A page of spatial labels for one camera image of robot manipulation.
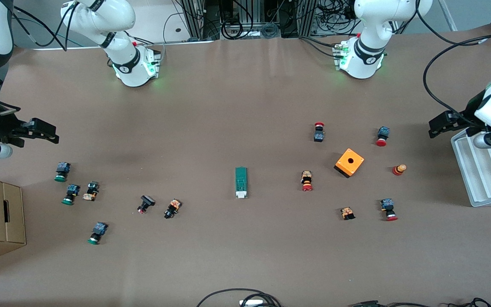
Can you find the red pushbutton blue contact block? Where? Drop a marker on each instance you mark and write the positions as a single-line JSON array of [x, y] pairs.
[[383, 132], [387, 205]]

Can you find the black switch orange contact block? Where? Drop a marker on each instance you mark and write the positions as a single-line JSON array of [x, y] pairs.
[[92, 189]]

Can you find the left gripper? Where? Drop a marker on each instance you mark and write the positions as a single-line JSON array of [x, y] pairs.
[[463, 116]]

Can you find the red yellow mushroom button head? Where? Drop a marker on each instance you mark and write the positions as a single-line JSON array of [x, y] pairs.
[[397, 170]]

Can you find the black selector switch red tip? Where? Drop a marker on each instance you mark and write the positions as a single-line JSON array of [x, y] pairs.
[[147, 201]]

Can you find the red emergency stop orange block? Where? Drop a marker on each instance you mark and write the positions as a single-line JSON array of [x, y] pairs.
[[307, 179]]

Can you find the red emergency button black block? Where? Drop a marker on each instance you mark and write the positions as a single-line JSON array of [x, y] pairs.
[[319, 135]]

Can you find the grey USB hub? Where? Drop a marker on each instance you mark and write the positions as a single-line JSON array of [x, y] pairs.
[[252, 303]]

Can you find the green pushbutton blue contact block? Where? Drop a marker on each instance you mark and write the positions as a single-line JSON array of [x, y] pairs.
[[62, 169], [99, 229], [72, 191]]

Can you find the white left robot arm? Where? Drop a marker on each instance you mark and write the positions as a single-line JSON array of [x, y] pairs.
[[362, 64]]

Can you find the black power supply brick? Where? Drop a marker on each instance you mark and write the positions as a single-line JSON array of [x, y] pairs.
[[367, 304]]

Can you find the grey ribbed tray rack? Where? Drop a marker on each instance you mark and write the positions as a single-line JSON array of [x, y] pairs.
[[484, 179]]

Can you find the small orange contact block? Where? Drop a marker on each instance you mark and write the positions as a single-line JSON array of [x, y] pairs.
[[347, 212]]

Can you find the orange button enclosure box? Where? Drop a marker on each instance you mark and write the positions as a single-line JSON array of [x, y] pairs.
[[353, 167]]

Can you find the black pushbutton orange contact block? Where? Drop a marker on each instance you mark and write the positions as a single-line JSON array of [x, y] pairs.
[[173, 207]]

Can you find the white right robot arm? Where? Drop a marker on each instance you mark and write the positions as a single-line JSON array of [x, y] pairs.
[[130, 68]]

